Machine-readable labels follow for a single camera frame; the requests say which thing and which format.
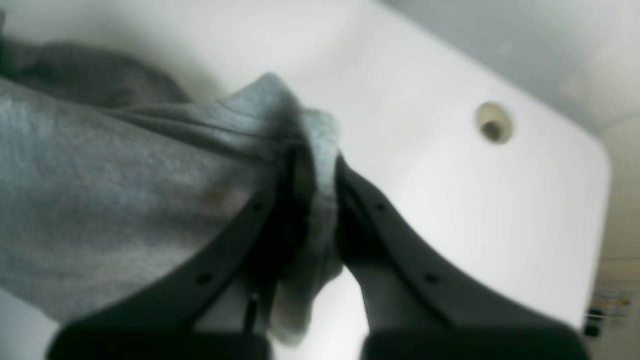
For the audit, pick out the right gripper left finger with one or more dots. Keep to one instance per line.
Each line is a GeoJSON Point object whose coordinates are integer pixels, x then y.
{"type": "Point", "coordinates": [216, 306]}

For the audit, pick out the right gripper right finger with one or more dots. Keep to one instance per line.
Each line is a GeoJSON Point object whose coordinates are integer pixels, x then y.
{"type": "Point", "coordinates": [418, 305]}

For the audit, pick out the grey T-shirt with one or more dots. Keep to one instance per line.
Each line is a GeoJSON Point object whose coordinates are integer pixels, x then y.
{"type": "Point", "coordinates": [111, 177]}

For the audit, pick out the right table cable grommet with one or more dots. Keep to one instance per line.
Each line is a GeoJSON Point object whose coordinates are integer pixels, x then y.
{"type": "Point", "coordinates": [495, 123]}

